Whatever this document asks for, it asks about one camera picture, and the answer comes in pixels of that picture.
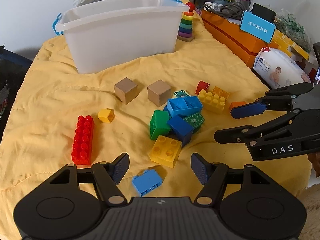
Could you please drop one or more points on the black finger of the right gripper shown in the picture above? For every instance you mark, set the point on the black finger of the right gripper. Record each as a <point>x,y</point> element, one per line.
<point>290,99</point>
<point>291,126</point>

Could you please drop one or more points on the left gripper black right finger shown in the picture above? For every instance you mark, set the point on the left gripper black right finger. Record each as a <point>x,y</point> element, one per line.
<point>213,178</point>

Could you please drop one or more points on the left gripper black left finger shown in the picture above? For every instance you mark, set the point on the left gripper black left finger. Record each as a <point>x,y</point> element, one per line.
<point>107,176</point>

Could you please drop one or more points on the small blue duplo brick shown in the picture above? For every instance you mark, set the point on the small blue duplo brick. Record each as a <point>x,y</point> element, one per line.
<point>146,182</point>

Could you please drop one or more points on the orange duplo brick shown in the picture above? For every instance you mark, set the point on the orange duplo brick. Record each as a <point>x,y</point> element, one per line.
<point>236,104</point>

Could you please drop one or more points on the yellow 2x2 duplo brick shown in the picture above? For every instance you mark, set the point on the yellow 2x2 duplo brick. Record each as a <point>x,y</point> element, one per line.
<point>165,151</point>

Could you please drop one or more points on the dark blue block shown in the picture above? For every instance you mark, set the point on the dark blue block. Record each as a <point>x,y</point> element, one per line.
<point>182,129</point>

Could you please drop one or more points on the green arch block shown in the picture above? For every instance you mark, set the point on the green arch block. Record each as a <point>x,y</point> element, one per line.
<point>196,120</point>

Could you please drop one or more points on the yellow duplo brick large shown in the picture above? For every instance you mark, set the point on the yellow duplo brick large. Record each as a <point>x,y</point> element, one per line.
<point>212,102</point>

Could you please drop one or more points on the green duplo brick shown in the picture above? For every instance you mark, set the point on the green duplo brick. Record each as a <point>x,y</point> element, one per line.
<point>158,124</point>

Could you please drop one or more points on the light blue duplo brick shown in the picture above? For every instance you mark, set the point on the light blue duplo brick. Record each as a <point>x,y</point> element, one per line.
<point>184,106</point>

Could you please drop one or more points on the baby wipes pack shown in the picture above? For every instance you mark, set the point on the baby wipes pack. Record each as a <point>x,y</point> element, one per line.
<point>277,69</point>

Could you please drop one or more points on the long red duplo brick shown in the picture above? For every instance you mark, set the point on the long red duplo brick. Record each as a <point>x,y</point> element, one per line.
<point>82,141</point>

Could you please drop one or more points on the small yellow duplo piece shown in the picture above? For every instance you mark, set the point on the small yellow duplo piece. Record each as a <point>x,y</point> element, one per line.
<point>106,115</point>

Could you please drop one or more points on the orange cardboard box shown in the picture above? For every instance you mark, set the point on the orange cardboard box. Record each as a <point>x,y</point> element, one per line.
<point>242,44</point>

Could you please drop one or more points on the blue card box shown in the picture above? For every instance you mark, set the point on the blue card box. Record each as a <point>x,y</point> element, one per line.
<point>257,26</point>

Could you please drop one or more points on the red cube block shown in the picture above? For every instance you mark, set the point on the red cube block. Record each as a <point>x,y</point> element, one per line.
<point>202,86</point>

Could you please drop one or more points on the yellow quilted blanket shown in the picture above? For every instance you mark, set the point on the yellow quilted blanket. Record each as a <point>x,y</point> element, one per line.
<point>38,137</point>

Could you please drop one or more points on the wooden cube block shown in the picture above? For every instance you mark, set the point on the wooden cube block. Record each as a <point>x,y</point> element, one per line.
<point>159,92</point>
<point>126,90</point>

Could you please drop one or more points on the frog picture block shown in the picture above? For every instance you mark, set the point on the frog picture block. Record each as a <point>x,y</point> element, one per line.
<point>180,94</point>

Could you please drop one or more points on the dark blue bag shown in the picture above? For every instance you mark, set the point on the dark blue bag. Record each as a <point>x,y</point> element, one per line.
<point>13,70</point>

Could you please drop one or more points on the white plastic storage bin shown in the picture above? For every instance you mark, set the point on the white plastic storage bin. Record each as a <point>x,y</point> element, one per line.
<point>111,32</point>

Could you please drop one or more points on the rainbow ring stacking toy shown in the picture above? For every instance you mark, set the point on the rainbow ring stacking toy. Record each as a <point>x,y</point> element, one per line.
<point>185,31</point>

